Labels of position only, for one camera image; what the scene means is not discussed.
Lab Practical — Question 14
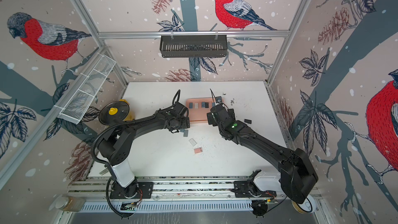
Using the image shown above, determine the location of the pink plastic storage tray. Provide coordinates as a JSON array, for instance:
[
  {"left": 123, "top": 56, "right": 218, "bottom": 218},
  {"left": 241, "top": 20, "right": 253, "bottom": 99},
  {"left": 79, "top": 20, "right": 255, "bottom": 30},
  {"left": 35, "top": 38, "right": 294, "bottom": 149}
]
[{"left": 186, "top": 97, "right": 215, "bottom": 123}]

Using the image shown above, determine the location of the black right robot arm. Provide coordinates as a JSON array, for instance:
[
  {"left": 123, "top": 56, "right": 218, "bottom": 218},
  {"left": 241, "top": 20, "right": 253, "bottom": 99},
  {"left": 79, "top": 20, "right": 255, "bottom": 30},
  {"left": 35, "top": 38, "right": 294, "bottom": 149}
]
[{"left": 207, "top": 96, "right": 318, "bottom": 204}]

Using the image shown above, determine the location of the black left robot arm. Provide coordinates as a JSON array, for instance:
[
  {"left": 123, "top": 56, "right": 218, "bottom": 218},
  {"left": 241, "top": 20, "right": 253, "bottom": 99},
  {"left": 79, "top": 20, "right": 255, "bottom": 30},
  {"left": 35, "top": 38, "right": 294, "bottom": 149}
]
[{"left": 91, "top": 101, "right": 190, "bottom": 198}]

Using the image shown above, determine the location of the pink eraser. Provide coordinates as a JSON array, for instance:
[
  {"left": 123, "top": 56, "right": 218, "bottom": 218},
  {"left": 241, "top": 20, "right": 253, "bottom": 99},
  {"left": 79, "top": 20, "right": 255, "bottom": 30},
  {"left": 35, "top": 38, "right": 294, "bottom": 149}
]
[{"left": 194, "top": 147, "right": 203, "bottom": 154}]

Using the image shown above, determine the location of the yellow electric cooking pot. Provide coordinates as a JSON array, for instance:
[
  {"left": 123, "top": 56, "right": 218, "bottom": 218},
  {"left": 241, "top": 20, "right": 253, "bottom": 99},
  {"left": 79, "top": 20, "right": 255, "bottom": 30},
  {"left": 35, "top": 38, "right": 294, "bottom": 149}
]
[{"left": 98, "top": 100, "right": 134, "bottom": 125}]

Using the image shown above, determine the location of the yellow tape roll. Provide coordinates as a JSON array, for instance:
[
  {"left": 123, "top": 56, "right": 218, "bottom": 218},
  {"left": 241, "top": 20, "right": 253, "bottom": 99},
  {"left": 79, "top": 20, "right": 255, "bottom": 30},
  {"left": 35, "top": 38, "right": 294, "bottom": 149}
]
[{"left": 292, "top": 196, "right": 317, "bottom": 214}]

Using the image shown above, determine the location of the glass jar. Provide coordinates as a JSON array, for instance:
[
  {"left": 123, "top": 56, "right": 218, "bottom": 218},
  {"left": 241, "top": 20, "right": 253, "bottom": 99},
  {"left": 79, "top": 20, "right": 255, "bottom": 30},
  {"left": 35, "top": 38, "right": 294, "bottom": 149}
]
[{"left": 55, "top": 195, "right": 86, "bottom": 212}]

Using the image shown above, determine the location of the black hanging wire basket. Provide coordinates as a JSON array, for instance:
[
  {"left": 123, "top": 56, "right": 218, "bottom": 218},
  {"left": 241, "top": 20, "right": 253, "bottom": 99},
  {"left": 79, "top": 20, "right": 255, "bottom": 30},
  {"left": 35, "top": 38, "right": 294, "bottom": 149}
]
[{"left": 160, "top": 35, "right": 228, "bottom": 58}]

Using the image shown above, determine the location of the white wire mesh shelf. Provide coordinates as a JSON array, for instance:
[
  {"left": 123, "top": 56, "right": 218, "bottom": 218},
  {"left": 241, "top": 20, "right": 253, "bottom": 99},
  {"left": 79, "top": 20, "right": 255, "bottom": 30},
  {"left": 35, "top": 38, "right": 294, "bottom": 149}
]
[{"left": 57, "top": 53, "right": 116, "bottom": 124}]

